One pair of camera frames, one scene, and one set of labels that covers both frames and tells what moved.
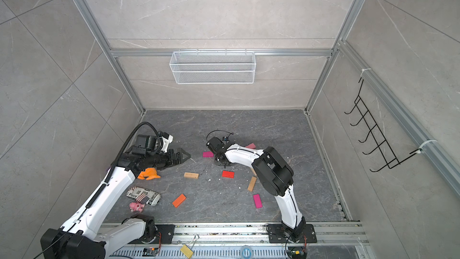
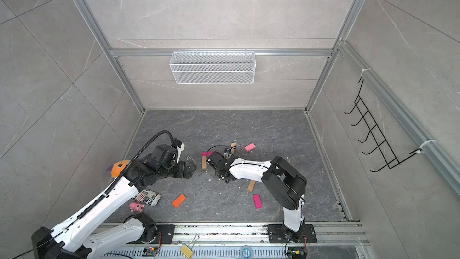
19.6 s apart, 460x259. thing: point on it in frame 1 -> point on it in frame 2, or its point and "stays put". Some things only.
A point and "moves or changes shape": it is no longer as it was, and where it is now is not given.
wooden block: [191, 175] moves or changes shape
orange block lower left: [179, 200] stays put
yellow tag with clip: [186, 250] stays put
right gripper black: [218, 162] -> [218, 174]
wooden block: [251, 183] stays put
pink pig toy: [136, 207] stays put
